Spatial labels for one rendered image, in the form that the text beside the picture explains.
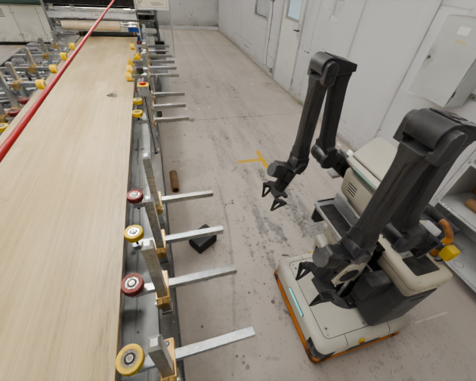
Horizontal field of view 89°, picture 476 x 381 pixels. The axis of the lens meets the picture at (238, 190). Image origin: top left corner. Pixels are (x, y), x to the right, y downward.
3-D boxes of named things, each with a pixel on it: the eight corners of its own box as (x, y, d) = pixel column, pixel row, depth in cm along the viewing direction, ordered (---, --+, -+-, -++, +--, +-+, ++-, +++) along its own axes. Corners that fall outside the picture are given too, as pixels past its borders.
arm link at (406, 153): (475, 132, 44) (425, 107, 51) (452, 135, 42) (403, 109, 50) (372, 264, 72) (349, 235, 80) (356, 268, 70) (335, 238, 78)
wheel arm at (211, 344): (251, 329, 94) (252, 324, 91) (254, 338, 92) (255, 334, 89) (131, 364, 83) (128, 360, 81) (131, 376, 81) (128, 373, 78)
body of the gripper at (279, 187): (276, 197, 107) (285, 184, 103) (266, 183, 114) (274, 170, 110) (285, 199, 111) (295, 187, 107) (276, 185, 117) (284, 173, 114)
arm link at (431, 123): (513, 114, 44) (461, 94, 51) (449, 133, 42) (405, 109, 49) (415, 248, 75) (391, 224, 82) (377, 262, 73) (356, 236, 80)
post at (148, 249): (171, 303, 107) (152, 236, 75) (171, 311, 104) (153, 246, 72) (162, 305, 106) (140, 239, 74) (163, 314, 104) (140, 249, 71)
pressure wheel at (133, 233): (128, 253, 113) (122, 238, 105) (131, 240, 119) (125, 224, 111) (146, 251, 114) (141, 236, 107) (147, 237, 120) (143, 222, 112)
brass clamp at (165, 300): (169, 275, 105) (168, 269, 102) (172, 306, 96) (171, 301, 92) (155, 279, 104) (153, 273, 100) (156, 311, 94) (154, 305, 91)
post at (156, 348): (179, 375, 95) (160, 332, 62) (180, 386, 92) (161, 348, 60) (169, 378, 94) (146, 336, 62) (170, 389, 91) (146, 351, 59)
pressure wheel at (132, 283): (131, 309, 95) (124, 296, 87) (124, 293, 99) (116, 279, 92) (151, 298, 99) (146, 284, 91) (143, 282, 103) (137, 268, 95)
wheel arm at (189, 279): (234, 267, 110) (235, 262, 107) (236, 274, 107) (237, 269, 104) (131, 291, 99) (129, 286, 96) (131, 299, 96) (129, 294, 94)
